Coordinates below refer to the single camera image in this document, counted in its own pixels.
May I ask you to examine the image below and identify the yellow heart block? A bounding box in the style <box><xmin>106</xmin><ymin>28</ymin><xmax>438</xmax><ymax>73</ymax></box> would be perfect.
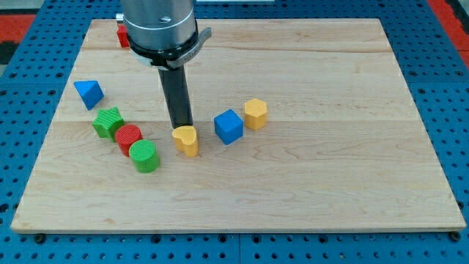
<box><xmin>171</xmin><ymin>125</ymin><xmax>199</xmax><ymax>158</ymax></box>

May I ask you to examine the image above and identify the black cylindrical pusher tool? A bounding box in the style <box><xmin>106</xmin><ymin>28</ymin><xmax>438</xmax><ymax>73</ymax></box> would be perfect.
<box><xmin>158</xmin><ymin>67</ymin><xmax>193</xmax><ymax>128</ymax></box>

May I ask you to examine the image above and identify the blue triangle block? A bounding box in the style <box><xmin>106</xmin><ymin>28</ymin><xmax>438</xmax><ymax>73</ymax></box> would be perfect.
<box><xmin>73</xmin><ymin>80</ymin><xmax>104</xmax><ymax>110</ymax></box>

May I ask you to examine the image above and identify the yellow hexagon block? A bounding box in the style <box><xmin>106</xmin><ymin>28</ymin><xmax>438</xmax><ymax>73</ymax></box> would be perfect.
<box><xmin>244</xmin><ymin>98</ymin><xmax>267</xmax><ymax>130</ymax></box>

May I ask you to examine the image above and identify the blue cube block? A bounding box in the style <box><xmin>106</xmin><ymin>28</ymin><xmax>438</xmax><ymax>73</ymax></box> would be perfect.
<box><xmin>214</xmin><ymin>109</ymin><xmax>243</xmax><ymax>145</ymax></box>

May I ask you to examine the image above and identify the green star block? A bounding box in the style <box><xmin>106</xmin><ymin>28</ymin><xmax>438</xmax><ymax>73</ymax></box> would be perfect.
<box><xmin>92</xmin><ymin>107</ymin><xmax>125</xmax><ymax>142</ymax></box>

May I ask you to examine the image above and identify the red star block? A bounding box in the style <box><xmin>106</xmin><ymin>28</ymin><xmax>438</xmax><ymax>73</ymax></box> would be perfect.
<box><xmin>117</xmin><ymin>25</ymin><xmax>130</xmax><ymax>48</ymax></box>

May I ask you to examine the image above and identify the wooden board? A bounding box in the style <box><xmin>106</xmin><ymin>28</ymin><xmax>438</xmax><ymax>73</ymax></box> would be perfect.
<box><xmin>11</xmin><ymin>18</ymin><xmax>466</xmax><ymax>234</ymax></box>

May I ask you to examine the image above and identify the red cylinder block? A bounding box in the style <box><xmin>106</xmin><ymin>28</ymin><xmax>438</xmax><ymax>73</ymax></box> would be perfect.
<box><xmin>114</xmin><ymin>124</ymin><xmax>143</xmax><ymax>157</ymax></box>

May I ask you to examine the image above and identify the green cylinder block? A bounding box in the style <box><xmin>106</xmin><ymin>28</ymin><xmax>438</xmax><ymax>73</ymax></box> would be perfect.
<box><xmin>129</xmin><ymin>139</ymin><xmax>160</xmax><ymax>173</ymax></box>

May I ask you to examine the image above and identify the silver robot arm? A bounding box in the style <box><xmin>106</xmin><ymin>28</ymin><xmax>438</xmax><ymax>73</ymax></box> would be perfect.
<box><xmin>120</xmin><ymin>0</ymin><xmax>212</xmax><ymax>70</ymax></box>

